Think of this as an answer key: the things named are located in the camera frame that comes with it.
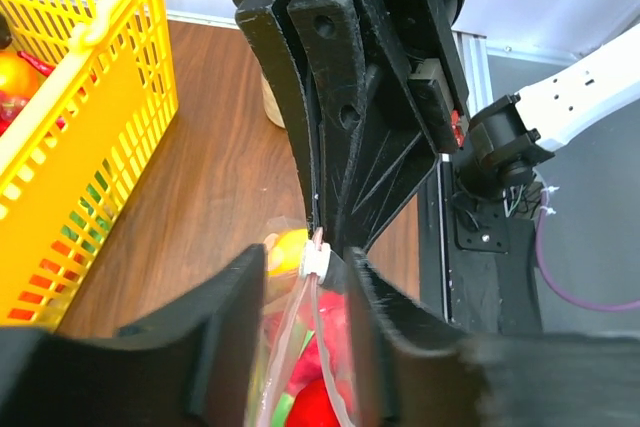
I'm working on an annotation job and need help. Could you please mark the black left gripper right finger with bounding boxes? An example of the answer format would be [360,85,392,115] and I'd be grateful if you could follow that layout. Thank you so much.
[345,249,639,426]

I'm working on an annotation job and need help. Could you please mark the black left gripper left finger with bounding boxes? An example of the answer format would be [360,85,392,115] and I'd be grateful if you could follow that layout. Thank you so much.
[1,244,265,426]

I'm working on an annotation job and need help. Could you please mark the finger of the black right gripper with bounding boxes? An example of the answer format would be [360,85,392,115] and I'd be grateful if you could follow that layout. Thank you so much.
[235,0,320,231]
[288,0,435,253]

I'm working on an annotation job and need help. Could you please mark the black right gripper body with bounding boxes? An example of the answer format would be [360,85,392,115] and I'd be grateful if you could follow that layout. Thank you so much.
[232,0,471,155]

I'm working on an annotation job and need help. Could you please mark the red pink fruit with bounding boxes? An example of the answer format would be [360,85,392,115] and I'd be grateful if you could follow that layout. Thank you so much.
[285,291,352,396]

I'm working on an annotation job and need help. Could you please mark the clear zip top bag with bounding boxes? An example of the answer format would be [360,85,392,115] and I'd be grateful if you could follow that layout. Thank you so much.
[244,217,358,426]

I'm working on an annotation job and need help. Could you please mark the purple grape bunch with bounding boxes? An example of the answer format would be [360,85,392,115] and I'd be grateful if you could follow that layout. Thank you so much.
[0,92,29,135]

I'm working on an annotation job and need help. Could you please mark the red bell pepper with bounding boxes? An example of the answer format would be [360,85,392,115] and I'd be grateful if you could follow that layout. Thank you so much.
[284,379,340,427]

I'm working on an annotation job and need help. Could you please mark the orange fruit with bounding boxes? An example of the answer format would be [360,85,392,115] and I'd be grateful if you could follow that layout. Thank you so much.
[264,229,308,276]
[0,51,40,99]

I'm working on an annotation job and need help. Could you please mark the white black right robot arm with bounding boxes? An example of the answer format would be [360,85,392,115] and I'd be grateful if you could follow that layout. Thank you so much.
[233,0,639,252]

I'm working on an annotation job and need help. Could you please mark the cream metal cup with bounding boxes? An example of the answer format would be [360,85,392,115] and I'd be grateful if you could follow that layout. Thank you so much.
[261,75,285,129]

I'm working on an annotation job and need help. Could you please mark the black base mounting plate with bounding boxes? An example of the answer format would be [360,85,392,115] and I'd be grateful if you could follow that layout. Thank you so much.
[418,158,542,334]

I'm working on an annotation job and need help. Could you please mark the yellow plastic basket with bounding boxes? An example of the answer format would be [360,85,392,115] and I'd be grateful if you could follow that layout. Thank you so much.
[1,0,178,330]

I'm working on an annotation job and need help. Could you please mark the red chili pepper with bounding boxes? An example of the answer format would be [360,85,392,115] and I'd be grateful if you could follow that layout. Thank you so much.
[17,51,55,77]

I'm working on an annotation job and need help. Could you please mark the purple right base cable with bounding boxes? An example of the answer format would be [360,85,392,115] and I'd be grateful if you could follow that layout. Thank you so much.
[534,186,640,312]

